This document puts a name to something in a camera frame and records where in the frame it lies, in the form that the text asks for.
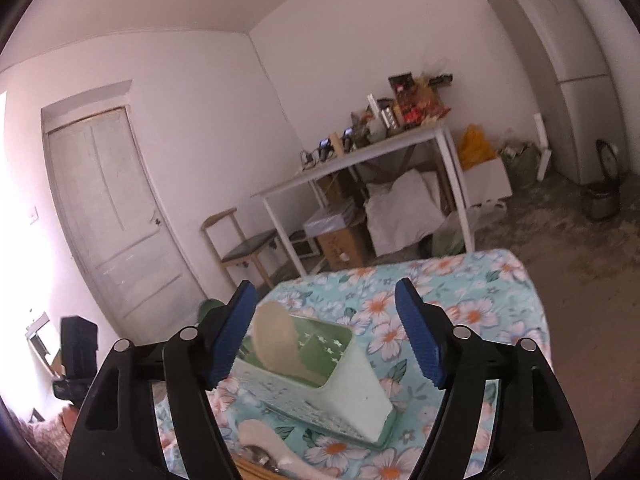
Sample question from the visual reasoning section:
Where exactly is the floral teal tablecloth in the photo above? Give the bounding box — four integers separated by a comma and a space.
153, 247, 552, 480

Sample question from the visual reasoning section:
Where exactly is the white door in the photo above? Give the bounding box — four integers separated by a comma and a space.
41, 80, 205, 344

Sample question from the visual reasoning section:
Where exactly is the beige rice paddle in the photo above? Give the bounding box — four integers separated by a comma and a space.
252, 301, 326, 387

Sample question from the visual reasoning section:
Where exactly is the white ceramic spoon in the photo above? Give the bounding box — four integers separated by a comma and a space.
238, 419, 333, 480

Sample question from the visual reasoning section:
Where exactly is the mint green utensil holder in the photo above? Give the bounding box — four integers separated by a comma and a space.
233, 314, 396, 446

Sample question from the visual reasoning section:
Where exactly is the wooden chair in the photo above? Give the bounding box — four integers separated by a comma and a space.
200, 208, 280, 289

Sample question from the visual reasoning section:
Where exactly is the cardboard box under table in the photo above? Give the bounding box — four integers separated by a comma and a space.
317, 223, 372, 271

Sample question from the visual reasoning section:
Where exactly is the white sack under table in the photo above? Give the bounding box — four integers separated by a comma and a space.
364, 169, 445, 257

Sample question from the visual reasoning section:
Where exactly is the white cardboard box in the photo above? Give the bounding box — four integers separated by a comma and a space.
463, 157, 512, 206

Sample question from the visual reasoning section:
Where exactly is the yellow plastic bag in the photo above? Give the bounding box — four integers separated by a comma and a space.
457, 125, 498, 171

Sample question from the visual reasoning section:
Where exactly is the rice cooker on floor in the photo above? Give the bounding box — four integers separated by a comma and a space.
582, 139, 623, 221

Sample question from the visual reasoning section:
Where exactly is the white side table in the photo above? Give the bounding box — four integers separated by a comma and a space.
250, 122, 476, 276

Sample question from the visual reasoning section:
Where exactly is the snack clutter on table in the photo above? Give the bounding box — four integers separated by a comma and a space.
343, 73, 454, 148

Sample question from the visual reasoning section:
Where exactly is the silver refrigerator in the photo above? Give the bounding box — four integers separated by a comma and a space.
488, 0, 628, 184

